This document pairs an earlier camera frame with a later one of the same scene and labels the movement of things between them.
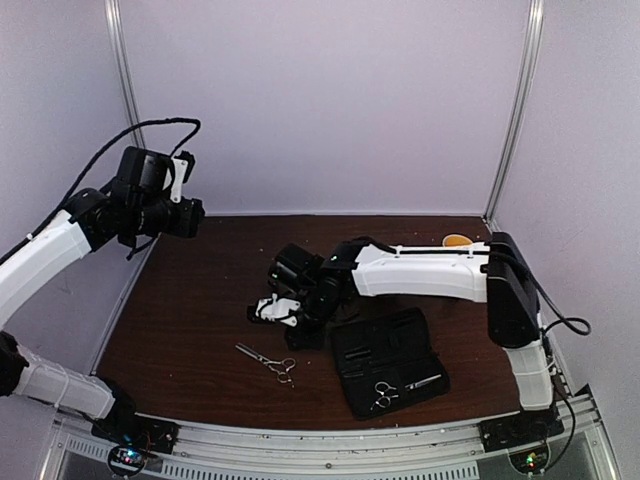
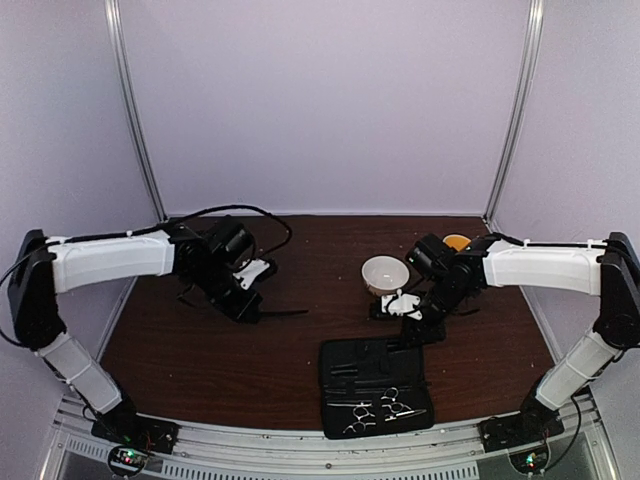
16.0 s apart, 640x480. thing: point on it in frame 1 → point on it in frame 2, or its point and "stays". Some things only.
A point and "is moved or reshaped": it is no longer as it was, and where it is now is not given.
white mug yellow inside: (456, 241) stays
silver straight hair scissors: (385, 400) → (400, 410)
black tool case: (388, 362) is moved or reshaped
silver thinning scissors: (282, 367) → (359, 411)
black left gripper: (188, 224) → (252, 301)
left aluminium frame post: (116, 20) stays
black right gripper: (313, 341) → (426, 334)
